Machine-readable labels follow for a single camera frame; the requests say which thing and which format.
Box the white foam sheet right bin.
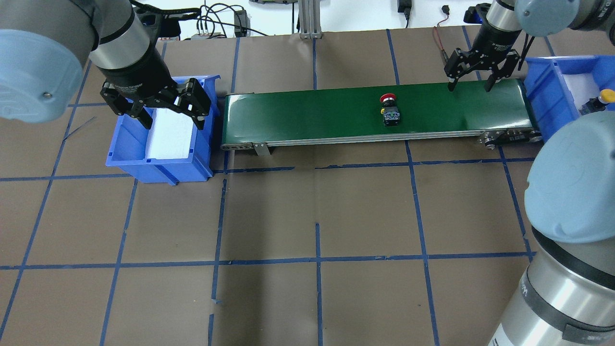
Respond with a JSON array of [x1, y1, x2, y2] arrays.
[[563, 73, 606, 114]]

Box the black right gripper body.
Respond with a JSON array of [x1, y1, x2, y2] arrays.
[[444, 21, 521, 80]]

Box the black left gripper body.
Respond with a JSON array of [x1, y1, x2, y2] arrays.
[[100, 46, 212, 119]]

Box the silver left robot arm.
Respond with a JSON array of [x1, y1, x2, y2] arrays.
[[0, 0, 213, 130]]

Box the blue plastic bin right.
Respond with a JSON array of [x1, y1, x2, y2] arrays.
[[524, 55, 615, 142]]

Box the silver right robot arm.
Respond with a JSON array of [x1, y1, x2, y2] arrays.
[[444, 0, 615, 346]]

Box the red black conveyor cable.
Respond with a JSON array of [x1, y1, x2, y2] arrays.
[[432, 5, 457, 82]]

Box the yellow push button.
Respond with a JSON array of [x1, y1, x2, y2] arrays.
[[578, 88, 615, 115]]

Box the white foam sheet bin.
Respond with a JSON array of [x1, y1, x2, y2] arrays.
[[145, 108, 194, 160], [563, 73, 606, 114]]

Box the white foam sheet left bin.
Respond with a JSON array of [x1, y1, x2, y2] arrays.
[[145, 108, 194, 160]]

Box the green conveyor belt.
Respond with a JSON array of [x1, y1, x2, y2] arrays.
[[221, 79, 541, 155]]

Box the aluminium frame post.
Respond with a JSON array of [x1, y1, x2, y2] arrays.
[[298, 0, 323, 41]]

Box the blue plastic bin left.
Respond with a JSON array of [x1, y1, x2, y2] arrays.
[[105, 74, 221, 185]]

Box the blue plastic bin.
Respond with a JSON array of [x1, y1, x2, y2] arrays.
[[524, 55, 615, 142], [105, 74, 221, 185]]

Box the red push button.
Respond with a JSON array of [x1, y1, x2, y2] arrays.
[[380, 93, 401, 127]]

